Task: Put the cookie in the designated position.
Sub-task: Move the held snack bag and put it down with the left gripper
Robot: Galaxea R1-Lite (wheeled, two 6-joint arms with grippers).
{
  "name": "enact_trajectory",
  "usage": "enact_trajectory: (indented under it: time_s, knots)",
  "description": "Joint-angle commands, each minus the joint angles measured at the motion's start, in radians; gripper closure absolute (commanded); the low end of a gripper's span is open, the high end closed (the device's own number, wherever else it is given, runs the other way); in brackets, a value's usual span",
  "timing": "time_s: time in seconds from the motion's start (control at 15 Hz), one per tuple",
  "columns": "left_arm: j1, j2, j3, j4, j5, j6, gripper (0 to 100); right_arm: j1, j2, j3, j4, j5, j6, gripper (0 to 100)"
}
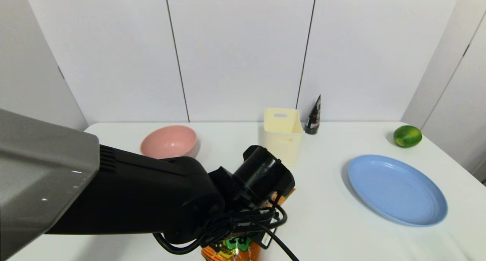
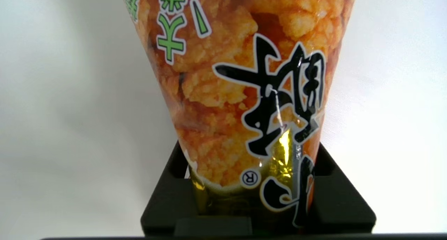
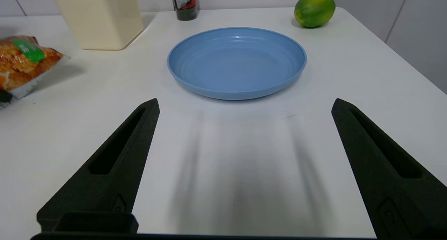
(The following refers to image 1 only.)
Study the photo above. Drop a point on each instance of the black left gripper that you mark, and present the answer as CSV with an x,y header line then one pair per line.
x,y
262,239

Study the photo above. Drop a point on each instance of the orange cookie bag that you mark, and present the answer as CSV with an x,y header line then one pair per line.
x,y
227,254

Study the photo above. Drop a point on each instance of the black and grey left robot arm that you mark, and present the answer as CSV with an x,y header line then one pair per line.
x,y
133,192

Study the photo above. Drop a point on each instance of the cream plastic storage box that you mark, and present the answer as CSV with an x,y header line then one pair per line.
x,y
283,139

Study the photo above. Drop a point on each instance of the black tube bottle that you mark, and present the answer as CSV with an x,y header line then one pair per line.
x,y
313,120

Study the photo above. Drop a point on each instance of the pink bowl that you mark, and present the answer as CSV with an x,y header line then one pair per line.
x,y
169,141

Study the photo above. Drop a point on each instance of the blue plate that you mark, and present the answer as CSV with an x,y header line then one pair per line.
x,y
396,190

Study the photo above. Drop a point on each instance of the green lime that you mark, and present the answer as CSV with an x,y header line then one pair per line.
x,y
407,136

